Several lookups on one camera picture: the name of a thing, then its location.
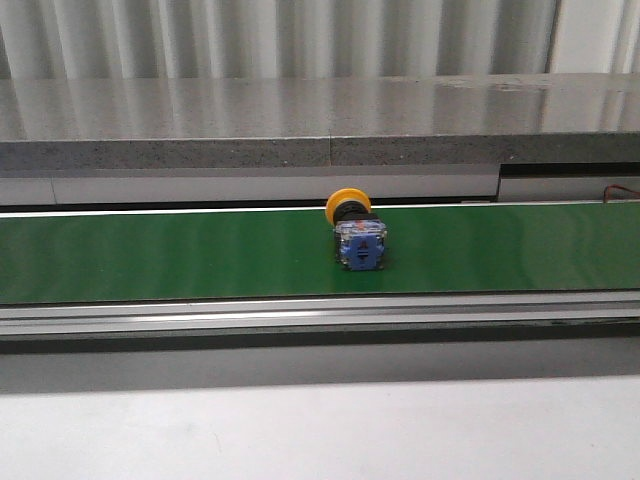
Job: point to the green conveyor belt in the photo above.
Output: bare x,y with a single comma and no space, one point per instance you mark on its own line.
129,257

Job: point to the yellow push button switch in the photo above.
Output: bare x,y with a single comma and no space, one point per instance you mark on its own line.
359,234

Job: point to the aluminium conveyor front rail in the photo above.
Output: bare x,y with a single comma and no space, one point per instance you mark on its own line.
421,309

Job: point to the white pleated curtain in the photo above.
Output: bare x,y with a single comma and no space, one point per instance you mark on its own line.
315,39

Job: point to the white panel under counter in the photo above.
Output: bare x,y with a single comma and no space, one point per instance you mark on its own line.
519,182

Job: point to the grey stone counter slab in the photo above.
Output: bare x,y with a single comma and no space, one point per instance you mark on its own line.
148,124

